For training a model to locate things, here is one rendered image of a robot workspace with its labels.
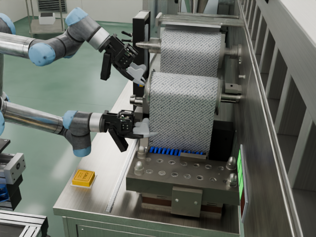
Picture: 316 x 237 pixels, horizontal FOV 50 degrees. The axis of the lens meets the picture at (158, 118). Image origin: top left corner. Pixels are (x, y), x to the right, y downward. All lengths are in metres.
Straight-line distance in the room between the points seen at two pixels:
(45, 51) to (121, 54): 0.25
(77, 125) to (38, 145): 1.99
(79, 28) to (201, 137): 0.59
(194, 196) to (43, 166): 2.02
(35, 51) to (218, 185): 0.76
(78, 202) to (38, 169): 1.71
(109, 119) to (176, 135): 0.26
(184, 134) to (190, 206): 0.27
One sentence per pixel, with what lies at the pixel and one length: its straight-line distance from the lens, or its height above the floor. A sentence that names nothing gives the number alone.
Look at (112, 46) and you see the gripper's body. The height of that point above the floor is 1.40.
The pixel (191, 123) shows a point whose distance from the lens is 1.25.
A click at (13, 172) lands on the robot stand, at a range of 1.77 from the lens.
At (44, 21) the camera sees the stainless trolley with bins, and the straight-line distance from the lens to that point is 6.19.
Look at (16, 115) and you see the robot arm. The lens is 1.36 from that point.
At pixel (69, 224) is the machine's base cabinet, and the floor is 0.82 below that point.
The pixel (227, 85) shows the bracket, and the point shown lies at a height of 1.29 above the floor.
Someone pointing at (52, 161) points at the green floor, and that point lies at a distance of 3.05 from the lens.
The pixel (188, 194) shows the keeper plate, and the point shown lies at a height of 1.01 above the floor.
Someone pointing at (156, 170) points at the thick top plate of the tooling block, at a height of 1.03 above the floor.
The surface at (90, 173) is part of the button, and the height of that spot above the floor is 0.92.
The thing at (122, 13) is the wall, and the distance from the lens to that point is 7.04.
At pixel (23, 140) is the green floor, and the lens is 3.40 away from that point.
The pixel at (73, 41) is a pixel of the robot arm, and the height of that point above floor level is 1.41.
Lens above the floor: 1.79
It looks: 30 degrees down
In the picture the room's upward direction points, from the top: 2 degrees clockwise
